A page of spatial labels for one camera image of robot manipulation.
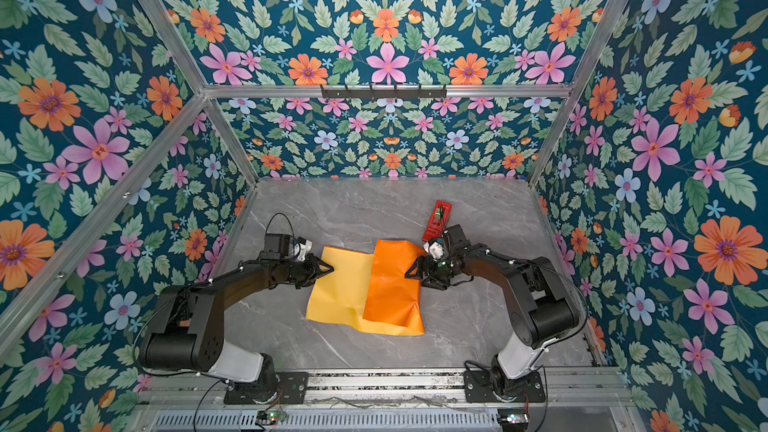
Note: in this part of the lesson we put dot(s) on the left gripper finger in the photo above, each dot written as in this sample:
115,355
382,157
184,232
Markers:
309,281
316,267

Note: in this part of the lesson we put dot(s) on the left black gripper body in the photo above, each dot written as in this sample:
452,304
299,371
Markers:
298,272

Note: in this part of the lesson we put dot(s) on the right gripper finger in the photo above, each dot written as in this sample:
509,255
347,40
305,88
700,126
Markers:
419,269
433,282

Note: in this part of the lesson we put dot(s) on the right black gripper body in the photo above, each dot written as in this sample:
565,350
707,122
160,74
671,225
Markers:
442,272

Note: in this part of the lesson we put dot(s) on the yellow orange wrapping paper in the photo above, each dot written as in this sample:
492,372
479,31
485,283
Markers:
369,292

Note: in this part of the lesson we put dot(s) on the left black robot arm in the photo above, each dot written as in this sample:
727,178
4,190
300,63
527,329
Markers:
186,332

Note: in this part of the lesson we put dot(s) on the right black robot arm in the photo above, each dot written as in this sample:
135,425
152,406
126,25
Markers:
541,311

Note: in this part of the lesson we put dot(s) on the red tape dispenser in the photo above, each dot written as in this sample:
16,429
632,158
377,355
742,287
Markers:
438,221

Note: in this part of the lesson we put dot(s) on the left small circuit board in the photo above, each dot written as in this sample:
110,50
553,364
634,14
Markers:
270,418

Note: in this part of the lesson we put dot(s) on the small circuit board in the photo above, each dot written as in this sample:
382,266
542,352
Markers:
270,418
513,421

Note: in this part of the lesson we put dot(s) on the right small circuit board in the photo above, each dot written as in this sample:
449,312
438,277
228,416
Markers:
513,421

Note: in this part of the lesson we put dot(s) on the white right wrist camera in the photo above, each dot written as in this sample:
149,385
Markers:
435,248

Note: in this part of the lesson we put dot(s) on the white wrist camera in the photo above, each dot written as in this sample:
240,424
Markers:
435,248
301,247

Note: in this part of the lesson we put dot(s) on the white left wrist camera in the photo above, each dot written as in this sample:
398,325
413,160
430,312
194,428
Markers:
301,247

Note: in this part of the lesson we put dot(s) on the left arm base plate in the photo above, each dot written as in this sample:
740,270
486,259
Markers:
286,388

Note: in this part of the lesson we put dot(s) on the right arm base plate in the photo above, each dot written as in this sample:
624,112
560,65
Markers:
486,384

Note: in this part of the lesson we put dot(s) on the white slotted cable duct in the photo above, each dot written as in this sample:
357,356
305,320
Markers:
328,420

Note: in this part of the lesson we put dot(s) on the black hook rail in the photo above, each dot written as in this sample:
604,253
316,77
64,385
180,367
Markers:
371,92

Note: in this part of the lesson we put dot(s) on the aluminium mounting rail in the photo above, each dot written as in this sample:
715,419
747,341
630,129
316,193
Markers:
589,388

